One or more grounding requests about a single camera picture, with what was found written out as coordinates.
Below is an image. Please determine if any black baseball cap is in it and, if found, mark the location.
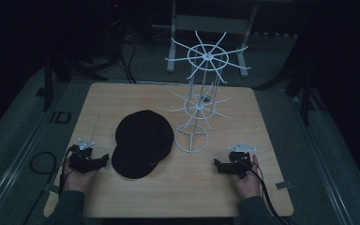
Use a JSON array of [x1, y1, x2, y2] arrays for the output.
[[111, 109, 175, 180]]

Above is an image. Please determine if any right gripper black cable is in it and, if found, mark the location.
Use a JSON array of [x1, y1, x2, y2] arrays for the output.
[[245, 162, 293, 225]]

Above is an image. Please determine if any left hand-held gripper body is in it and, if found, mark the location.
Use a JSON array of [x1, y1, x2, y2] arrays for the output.
[[67, 137, 97, 174]]

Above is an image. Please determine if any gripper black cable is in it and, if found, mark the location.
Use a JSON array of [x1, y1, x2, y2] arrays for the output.
[[58, 145, 78, 196], [245, 162, 293, 225]]

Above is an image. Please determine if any person's left hand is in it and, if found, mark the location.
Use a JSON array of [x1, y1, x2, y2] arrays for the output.
[[62, 158, 98, 193]]

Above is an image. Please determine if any black tripod stand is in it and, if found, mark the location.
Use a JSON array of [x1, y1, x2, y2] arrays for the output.
[[35, 51, 109, 113], [256, 67, 327, 127]]

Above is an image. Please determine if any grey tape strip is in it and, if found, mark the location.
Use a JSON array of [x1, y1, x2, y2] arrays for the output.
[[42, 183, 61, 195], [275, 181, 293, 190]]

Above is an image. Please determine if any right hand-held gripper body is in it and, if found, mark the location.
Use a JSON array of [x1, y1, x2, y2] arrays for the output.
[[226, 142, 258, 180]]

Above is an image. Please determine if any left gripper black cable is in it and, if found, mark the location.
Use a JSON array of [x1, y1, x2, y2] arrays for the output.
[[58, 145, 78, 196]]

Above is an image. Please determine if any black looped floor cable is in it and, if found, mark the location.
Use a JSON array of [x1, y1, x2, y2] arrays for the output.
[[29, 151, 58, 175]]

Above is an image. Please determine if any white metal stand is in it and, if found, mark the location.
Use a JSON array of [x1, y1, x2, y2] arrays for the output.
[[166, 0, 260, 79]]

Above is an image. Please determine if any person's right hand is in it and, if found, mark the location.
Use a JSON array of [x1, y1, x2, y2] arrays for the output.
[[232, 154, 263, 200]]

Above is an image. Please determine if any white wire hat rack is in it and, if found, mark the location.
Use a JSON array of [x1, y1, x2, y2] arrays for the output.
[[164, 30, 252, 155]]

